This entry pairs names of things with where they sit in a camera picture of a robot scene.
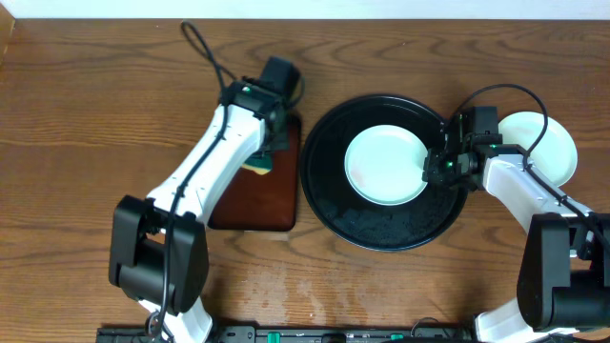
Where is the green scouring sponge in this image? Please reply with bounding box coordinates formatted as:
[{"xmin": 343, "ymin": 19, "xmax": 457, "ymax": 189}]
[{"xmin": 242, "ymin": 154, "xmax": 273, "ymax": 175}]

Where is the light green plate front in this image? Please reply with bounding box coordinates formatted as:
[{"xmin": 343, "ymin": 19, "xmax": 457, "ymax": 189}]
[{"xmin": 344, "ymin": 125, "xmax": 428, "ymax": 206}]

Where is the light green plate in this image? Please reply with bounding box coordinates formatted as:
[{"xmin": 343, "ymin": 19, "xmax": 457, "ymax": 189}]
[
  {"xmin": 498, "ymin": 111, "xmax": 578, "ymax": 187},
  {"xmin": 344, "ymin": 125, "xmax": 428, "ymax": 206}
]

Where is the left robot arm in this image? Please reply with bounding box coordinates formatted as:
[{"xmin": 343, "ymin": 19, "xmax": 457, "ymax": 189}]
[{"xmin": 109, "ymin": 78, "xmax": 304, "ymax": 342}]

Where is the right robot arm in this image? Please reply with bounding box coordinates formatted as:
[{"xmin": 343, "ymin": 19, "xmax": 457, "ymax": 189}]
[{"xmin": 423, "ymin": 144, "xmax": 609, "ymax": 342}]

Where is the rectangular black brown tray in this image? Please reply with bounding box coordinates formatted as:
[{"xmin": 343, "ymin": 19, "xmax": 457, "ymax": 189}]
[{"xmin": 208, "ymin": 116, "xmax": 301, "ymax": 232}]

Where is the round black tray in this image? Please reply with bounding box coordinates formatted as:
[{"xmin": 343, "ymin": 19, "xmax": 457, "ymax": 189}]
[{"xmin": 299, "ymin": 94, "xmax": 468, "ymax": 252}]

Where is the left black cable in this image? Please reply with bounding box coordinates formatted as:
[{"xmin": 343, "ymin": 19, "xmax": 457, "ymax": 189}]
[{"xmin": 145, "ymin": 20, "xmax": 239, "ymax": 343}]

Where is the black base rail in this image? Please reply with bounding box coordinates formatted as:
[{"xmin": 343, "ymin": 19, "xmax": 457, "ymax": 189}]
[{"xmin": 94, "ymin": 324, "xmax": 478, "ymax": 343}]

